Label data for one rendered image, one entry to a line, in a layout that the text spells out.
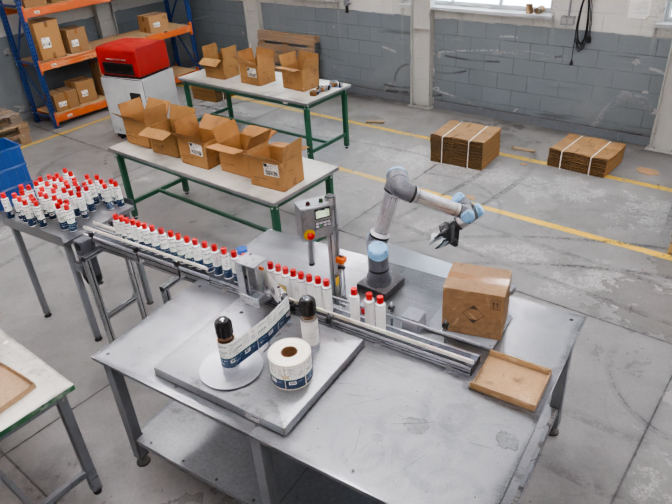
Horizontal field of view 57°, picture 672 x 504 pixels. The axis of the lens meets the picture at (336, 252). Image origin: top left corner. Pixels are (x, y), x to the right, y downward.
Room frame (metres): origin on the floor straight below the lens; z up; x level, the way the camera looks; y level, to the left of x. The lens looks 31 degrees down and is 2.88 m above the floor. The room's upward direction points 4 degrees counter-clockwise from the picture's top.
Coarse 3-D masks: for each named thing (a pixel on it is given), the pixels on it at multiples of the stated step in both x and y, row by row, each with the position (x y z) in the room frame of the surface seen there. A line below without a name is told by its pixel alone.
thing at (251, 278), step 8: (240, 272) 2.78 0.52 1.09; (248, 272) 2.76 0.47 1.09; (256, 272) 2.76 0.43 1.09; (240, 280) 2.79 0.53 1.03; (248, 280) 2.76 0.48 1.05; (256, 280) 2.76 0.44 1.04; (240, 288) 2.79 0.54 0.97; (248, 288) 2.79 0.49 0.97; (256, 288) 2.76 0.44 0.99; (240, 296) 2.80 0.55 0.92; (248, 296) 2.76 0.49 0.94; (256, 296) 2.75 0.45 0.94; (264, 296) 2.76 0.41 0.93; (272, 296) 2.82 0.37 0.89
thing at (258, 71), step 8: (248, 48) 7.69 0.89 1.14; (256, 48) 7.74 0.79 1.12; (264, 48) 7.65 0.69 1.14; (240, 56) 7.57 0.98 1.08; (248, 56) 7.66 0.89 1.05; (256, 56) 7.71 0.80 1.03; (264, 56) 7.38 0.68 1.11; (272, 56) 7.48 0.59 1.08; (240, 64) 7.51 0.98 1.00; (248, 64) 7.41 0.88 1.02; (256, 64) 7.72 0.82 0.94; (264, 64) 7.38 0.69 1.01; (272, 64) 7.48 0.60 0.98; (240, 72) 7.53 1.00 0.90; (248, 72) 7.41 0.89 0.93; (256, 72) 7.32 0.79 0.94; (264, 72) 7.37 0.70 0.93; (272, 72) 7.46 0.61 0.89; (248, 80) 7.43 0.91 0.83; (256, 80) 7.33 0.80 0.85; (264, 80) 7.36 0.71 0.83; (272, 80) 7.45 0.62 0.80
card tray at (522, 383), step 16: (496, 352) 2.25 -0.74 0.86; (496, 368) 2.17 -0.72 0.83; (512, 368) 2.17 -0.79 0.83; (528, 368) 2.16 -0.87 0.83; (544, 368) 2.12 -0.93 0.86; (480, 384) 2.08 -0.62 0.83; (496, 384) 2.07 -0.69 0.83; (512, 384) 2.06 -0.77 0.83; (528, 384) 2.06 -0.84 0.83; (544, 384) 2.01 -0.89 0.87; (512, 400) 1.95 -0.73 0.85; (528, 400) 1.96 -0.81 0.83
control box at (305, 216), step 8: (304, 200) 2.81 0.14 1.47; (312, 200) 2.80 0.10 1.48; (296, 208) 2.76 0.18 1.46; (304, 208) 2.72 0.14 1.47; (312, 208) 2.73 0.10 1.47; (296, 216) 2.78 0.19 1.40; (304, 216) 2.71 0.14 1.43; (312, 216) 2.73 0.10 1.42; (296, 224) 2.79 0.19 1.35; (304, 224) 2.71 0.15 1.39; (312, 224) 2.72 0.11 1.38; (304, 232) 2.71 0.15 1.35; (312, 232) 2.72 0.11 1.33; (320, 232) 2.74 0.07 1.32; (328, 232) 2.75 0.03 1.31; (304, 240) 2.71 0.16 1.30
